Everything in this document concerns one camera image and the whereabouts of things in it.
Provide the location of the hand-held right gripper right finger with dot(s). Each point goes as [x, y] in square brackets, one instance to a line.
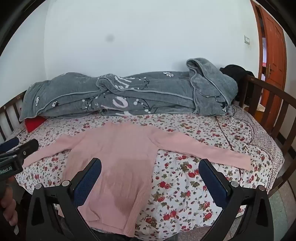
[214, 182]

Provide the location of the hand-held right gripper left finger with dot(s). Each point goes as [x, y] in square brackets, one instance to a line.
[89, 177]

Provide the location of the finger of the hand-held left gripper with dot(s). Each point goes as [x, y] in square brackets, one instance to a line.
[10, 142]
[25, 148]

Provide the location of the pink knit sweater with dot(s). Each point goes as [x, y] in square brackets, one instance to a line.
[120, 160]

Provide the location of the person's left hand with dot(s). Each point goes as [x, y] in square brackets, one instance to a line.
[8, 206]

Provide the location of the red cloth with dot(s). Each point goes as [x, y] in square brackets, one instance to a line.
[34, 122]

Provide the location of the floral bed sheet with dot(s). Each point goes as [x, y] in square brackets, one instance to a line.
[185, 176]

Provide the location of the grey printed blanket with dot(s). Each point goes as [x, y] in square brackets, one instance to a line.
[129, 97]

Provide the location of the black garment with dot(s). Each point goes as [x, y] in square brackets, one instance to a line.
[235, 73]

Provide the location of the orange wooden door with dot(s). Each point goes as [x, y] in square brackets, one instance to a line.
[274, 48]

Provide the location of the dark wooden bed frame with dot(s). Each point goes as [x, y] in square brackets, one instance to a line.
[266, 104]

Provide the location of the white wall switch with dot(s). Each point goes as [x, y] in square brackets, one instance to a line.
[246, 39]

